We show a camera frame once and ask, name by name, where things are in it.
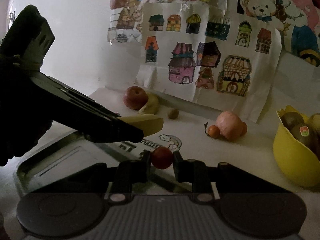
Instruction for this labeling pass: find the kiwi with sticker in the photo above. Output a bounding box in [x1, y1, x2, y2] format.
[290, 123, 313, 147]

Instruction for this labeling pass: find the girl with teddy poster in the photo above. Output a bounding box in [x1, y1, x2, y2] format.
[238, 0, 319, 67]

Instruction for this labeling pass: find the red apple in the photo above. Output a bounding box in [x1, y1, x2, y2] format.
[123, 86, 148, 110]

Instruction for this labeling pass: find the houses drawing paper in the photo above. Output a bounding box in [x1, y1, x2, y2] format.
[136, 3, 281, 122]

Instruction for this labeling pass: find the small red tomato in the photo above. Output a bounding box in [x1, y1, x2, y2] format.
[151, 147, 173, 170]

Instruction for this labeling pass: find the small brown kiwi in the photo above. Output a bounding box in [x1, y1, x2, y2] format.
[167, 108, 180, 120]

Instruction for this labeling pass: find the yellow plastic bowl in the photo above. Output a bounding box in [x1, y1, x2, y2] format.
[273, 105, 319, 187]

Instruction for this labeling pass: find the brown kiwi in bowl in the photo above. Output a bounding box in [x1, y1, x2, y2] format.
[280, 112, 304, 131]

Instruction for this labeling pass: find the small orange with stem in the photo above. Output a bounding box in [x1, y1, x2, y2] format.
[204, 123, 220, 139]

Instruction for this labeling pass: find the yellow banana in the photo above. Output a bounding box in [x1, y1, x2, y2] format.
[138, 92, 160, 114]
[118, 114, 164, 137]

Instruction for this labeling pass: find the yellow banana behind apple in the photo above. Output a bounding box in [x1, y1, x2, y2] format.
[138, 92, 160, 114]

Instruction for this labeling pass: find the pink peach apple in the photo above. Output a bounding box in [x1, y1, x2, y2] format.
[216, 111, 243, 141]

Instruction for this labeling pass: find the pear in bowl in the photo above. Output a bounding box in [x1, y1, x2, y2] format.
[306, 113, 320, 134]

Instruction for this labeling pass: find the metal tray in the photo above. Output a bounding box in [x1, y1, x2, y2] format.
[14, 132, 185, 197]

